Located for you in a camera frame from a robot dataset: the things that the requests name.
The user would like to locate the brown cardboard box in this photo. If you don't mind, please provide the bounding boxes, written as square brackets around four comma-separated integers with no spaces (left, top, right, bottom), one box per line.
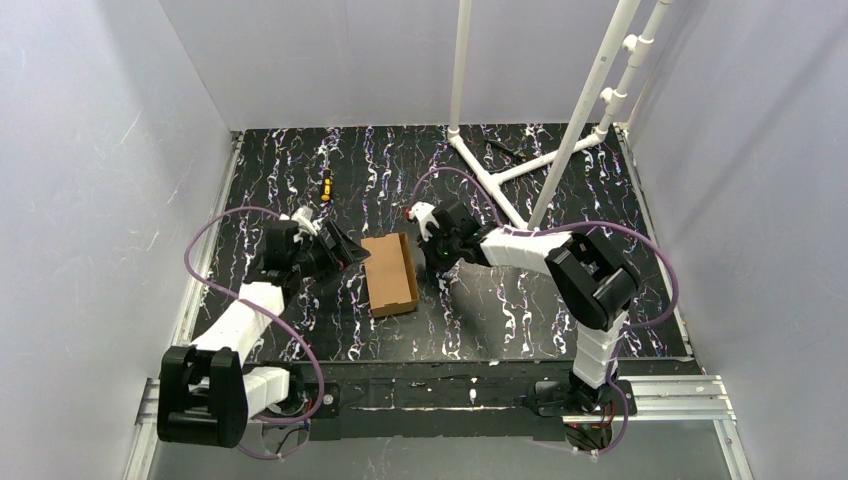
[362,233,419,318]

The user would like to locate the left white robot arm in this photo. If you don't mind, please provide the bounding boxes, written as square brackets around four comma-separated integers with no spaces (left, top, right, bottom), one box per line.
[157,213,370,448]

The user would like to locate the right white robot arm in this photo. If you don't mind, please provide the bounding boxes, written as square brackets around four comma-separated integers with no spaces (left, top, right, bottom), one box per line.
[406,202,640,417]

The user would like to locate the yellow black screwdriver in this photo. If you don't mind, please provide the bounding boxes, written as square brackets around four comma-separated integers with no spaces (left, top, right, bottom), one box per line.
[320,169,333,202]

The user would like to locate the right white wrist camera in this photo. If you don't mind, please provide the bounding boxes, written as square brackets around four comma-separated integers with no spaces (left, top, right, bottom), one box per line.
[405,202,439,242]

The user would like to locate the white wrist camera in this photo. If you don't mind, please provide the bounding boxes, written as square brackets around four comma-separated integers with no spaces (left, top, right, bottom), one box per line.
[279,206,320,242]
[405,202,439,242]

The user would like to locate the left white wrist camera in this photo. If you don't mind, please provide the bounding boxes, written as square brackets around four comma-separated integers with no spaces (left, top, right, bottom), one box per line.
[279,206,320,242]

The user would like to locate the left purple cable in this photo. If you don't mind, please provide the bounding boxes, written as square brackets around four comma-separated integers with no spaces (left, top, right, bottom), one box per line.
[184,206,327,461]

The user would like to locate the purple cable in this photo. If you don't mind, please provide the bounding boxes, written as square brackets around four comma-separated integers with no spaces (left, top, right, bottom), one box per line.
[184,206,327,461]
[409,166,681,458]

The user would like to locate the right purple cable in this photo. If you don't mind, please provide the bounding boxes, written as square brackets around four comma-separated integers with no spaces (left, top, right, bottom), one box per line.
[409,166,681,458]

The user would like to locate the white PVC pipe frame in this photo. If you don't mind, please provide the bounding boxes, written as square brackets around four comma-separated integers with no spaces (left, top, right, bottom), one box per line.
[447,0,673,228]

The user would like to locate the aluminium base frame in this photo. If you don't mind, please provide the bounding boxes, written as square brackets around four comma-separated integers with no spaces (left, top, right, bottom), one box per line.
[123,132,757,480]

